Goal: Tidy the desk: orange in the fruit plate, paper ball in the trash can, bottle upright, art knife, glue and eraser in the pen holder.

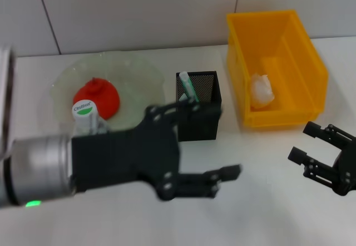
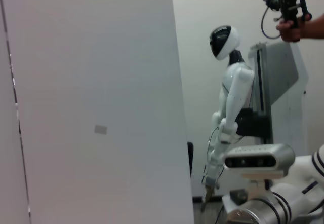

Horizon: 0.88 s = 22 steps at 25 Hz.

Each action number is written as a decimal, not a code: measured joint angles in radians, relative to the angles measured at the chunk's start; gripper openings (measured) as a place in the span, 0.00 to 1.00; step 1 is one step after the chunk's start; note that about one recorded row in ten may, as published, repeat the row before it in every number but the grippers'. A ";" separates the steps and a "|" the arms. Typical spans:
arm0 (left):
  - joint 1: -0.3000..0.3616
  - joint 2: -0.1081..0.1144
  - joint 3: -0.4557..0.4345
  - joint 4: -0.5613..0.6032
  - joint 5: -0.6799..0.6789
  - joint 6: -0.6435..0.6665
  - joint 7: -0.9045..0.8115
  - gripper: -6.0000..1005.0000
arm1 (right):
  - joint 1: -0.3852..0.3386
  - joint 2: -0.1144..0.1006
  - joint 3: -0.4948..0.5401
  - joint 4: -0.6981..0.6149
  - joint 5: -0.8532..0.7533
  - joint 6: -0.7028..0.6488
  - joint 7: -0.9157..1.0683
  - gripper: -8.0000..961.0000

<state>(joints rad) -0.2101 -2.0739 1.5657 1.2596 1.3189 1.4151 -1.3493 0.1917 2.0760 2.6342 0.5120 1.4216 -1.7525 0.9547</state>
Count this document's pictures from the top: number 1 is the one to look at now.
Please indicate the black mesh pen holder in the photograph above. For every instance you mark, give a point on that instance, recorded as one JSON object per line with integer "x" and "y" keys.
{"x": 205, "y": 129}

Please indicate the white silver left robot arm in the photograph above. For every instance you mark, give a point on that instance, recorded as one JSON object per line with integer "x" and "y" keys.
{"x": 36, "y": 168}

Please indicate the white paper ball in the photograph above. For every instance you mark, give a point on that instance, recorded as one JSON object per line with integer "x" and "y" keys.
{"x": 261, "y": 91}

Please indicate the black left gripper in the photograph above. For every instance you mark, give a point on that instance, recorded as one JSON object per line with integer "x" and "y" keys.
{"x": 125, "y": 157}

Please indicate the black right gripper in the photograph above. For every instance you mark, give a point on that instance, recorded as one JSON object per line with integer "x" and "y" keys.
{"x": 346, "y": 171}

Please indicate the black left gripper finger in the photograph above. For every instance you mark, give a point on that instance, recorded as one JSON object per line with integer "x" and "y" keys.
{"x": 205, "y": 112}

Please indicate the pale green glass fruit plate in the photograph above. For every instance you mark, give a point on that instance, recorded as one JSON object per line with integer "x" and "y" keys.
{"x": 133, "y": 90}

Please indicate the mint green pen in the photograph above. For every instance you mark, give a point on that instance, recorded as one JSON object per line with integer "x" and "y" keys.
{"x": 187, "y": 86}

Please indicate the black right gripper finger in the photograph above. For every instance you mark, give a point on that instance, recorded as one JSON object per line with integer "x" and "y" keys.
{"x": 228, "y": 172}

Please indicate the clear green-label water bottle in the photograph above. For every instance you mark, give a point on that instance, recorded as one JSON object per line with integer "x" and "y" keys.
{"x": 83, "y": 115}

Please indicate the yellow plastic bin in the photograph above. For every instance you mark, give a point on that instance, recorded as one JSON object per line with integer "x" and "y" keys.
{"x": 303, "y": 62}

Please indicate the orange fruit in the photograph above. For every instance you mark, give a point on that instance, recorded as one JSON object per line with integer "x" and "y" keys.
{"x": 107, "y": 95}

